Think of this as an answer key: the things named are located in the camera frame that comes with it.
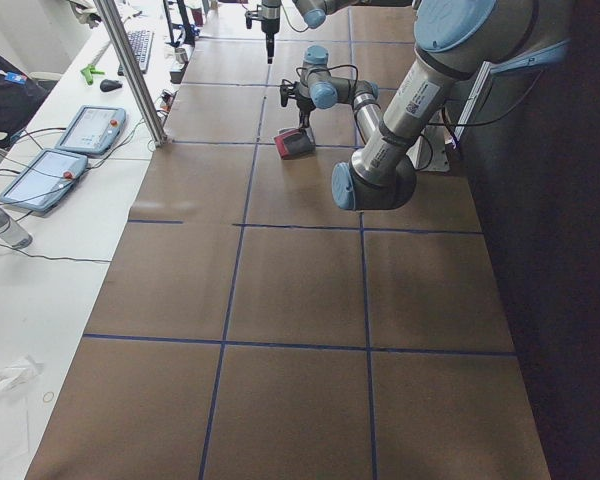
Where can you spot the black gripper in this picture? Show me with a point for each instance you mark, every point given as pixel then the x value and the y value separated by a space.
pixel 304 105
pixel 269 20

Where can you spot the pink towel with grey edge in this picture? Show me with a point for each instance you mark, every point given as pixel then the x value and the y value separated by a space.
pixel 294 143

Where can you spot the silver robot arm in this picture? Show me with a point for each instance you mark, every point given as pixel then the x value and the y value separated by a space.
pixel 452 40
pixel 313 13

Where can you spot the small metal cup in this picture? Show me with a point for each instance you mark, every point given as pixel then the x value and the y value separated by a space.
pixel 182 54

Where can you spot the black computer keyboard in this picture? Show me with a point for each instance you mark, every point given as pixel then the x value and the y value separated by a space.
pixel 141 44

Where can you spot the black computer mouse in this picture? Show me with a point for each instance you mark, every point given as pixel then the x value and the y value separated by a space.
pixel 109 85

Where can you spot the green plastic tool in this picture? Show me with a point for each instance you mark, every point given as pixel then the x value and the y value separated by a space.
pixel 89 72

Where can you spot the upper teach pendant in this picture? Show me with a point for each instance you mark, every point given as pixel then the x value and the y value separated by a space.
pixel 93 130

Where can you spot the teach pendant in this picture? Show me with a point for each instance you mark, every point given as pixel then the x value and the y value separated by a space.
pixel 93 130
pixel 45 180

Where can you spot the lower teach pendant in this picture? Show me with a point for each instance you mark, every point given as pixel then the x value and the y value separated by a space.
pixel 45 180

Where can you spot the seated person in black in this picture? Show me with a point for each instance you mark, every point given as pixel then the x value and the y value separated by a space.
pixel 19 102

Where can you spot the grey water bottle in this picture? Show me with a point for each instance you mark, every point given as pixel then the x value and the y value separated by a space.
pixel 12 233

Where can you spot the crumpled white tissue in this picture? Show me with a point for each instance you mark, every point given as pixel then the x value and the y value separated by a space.
pixel 21 371

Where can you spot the aluminium frame post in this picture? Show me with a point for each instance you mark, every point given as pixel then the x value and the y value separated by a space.
pixel 109 14

